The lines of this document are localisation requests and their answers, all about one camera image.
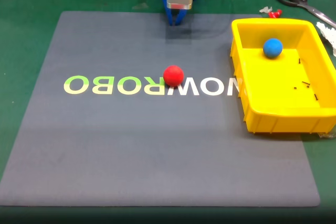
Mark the blue ball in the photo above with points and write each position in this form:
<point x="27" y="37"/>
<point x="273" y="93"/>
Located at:
<point x="273" y="48"/>

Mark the red ball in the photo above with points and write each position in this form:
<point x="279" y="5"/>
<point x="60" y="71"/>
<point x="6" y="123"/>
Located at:
<point x="173" y="75"/>

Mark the white lacy plastic piece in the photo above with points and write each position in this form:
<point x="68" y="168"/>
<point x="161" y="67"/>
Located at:
<point x="328" y="33"/>

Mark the clear plastic bag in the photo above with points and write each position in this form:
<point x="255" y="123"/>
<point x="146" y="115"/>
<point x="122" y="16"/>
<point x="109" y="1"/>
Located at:
<point x="326" y="135"/>

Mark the yellow plastic bin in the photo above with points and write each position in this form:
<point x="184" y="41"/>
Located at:
<point x="278" y="98"/>

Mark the grey mat with NOWROBO print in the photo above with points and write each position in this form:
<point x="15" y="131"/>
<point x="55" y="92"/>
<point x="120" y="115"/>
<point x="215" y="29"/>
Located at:
<point x="131" y="142"/>

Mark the small white plastic scrap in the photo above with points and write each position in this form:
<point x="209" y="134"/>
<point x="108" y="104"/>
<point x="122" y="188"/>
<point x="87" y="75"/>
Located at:
<point x="265" y="9"/>

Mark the small red plastic part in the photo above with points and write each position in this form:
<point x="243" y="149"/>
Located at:
<point x="275" y="13"/>

